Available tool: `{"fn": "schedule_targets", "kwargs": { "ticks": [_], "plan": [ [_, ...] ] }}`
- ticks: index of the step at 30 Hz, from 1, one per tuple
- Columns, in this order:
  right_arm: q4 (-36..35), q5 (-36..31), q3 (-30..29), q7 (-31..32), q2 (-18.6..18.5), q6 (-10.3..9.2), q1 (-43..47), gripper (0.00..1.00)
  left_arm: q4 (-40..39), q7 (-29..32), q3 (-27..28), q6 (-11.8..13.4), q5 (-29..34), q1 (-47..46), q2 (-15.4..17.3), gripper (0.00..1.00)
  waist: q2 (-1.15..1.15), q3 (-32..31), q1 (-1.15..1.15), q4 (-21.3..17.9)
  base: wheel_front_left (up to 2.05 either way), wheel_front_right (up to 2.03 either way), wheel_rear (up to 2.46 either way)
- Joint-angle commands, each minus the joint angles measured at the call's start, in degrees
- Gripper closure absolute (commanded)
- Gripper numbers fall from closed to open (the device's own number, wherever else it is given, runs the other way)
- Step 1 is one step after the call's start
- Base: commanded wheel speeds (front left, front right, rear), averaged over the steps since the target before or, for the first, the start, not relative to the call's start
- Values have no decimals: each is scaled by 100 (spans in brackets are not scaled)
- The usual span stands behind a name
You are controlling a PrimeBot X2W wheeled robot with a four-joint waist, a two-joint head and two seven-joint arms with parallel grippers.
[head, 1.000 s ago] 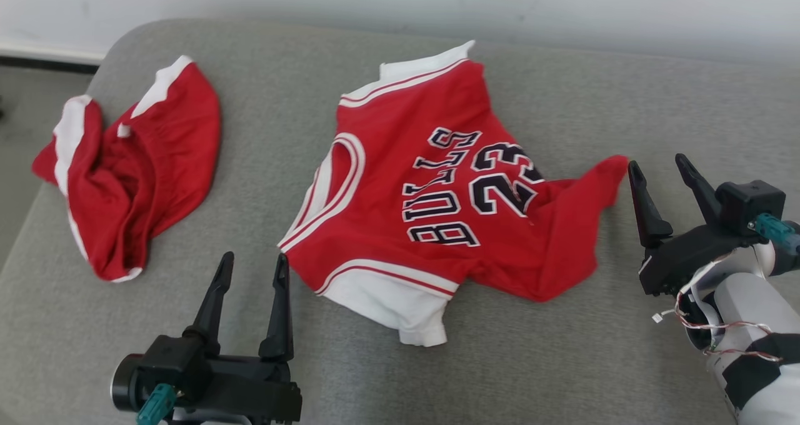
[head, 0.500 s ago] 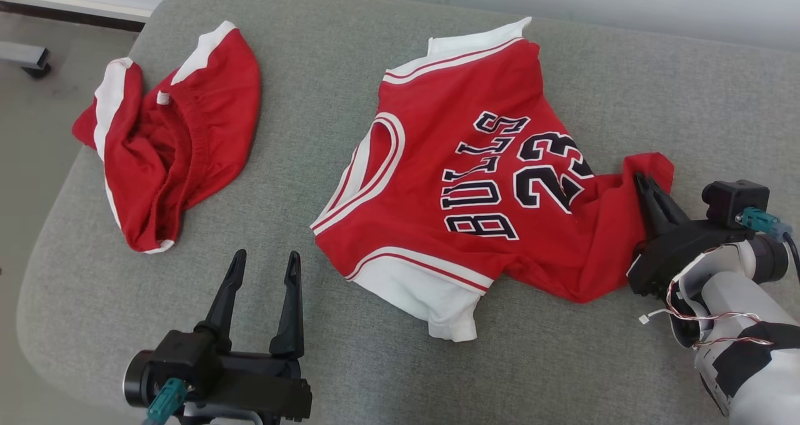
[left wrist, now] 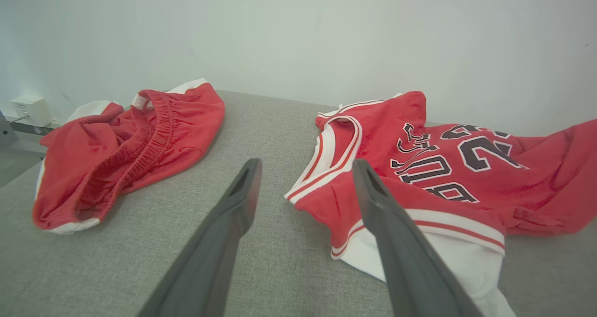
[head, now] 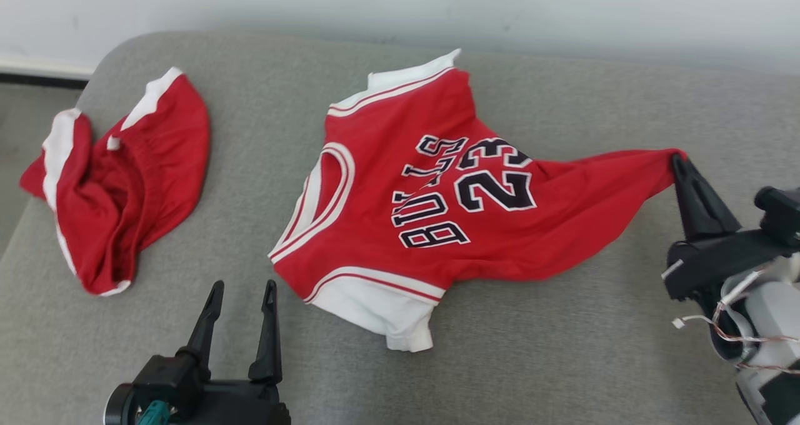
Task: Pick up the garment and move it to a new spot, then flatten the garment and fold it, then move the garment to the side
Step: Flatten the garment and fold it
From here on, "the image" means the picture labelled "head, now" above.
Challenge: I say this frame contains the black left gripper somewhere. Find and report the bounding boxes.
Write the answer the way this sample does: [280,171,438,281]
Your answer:
[104,279,291,425]

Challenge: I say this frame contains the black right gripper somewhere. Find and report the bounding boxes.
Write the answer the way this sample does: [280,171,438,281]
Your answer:
[662,153,800,301]

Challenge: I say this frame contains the red shorts with white trim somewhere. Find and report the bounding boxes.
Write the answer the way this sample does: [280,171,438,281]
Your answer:
[19,67,211,297]

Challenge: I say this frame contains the red Bulls 23 jersey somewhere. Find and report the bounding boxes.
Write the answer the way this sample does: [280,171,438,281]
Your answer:
[269,49,688,354]

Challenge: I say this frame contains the grey fabric sofa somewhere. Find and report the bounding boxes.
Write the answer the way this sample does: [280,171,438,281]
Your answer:
[0,30,800,425]

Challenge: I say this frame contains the black and white baseboard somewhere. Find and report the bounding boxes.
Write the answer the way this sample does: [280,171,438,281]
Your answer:
[0,53,96,90]

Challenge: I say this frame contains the thin right arm wire bundle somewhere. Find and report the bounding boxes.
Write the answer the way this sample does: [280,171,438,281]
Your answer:
[672,269,800,376]

